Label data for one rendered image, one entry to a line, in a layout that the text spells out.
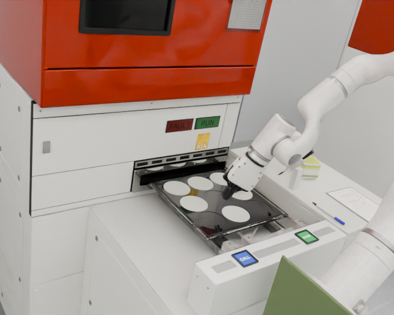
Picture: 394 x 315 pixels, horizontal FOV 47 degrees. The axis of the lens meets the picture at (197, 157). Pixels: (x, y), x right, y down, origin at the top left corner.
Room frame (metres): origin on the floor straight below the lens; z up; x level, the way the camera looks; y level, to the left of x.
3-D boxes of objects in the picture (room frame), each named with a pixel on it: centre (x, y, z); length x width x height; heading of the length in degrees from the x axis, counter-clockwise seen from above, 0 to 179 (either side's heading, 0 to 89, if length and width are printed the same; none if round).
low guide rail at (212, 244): (1.31, -0.05, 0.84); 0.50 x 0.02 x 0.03; 40
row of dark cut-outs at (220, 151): (1.59, 0.05, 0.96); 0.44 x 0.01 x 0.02; 130
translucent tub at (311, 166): (1.64, -0.43, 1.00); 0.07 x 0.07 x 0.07; 17
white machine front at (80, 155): (1.48, 0.19, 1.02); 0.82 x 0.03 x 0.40; 130
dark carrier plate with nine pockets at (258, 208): (1.43, -0.10, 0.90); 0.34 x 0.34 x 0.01; 40
